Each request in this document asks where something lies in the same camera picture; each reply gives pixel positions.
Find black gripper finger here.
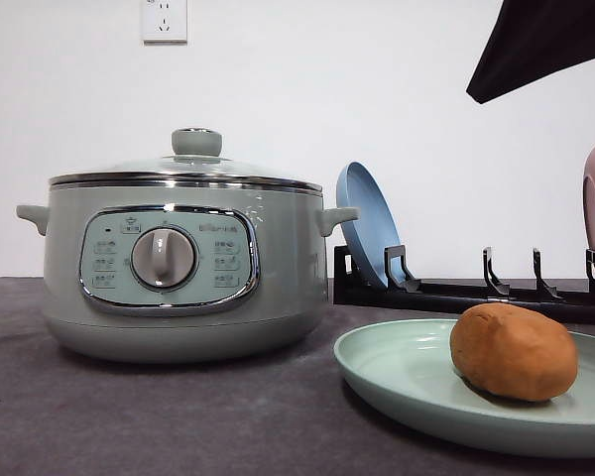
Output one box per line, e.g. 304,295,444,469
466,0,595,104

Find brown potato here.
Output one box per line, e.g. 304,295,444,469
449,302,579,402

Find green plate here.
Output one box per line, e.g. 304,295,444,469
333,319,595,458

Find glass steamer lid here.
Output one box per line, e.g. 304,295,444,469
49,128,322,194

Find blue plate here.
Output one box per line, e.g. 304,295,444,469
335,162,402,289

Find black plate rack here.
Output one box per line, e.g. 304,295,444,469
333,245,595,326

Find green electric steamer pot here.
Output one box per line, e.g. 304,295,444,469
16,172,360,364

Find dark grey table mat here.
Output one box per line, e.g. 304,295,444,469
0,278,595,476

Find white wall socket left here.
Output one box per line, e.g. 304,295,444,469
139,0,193,48

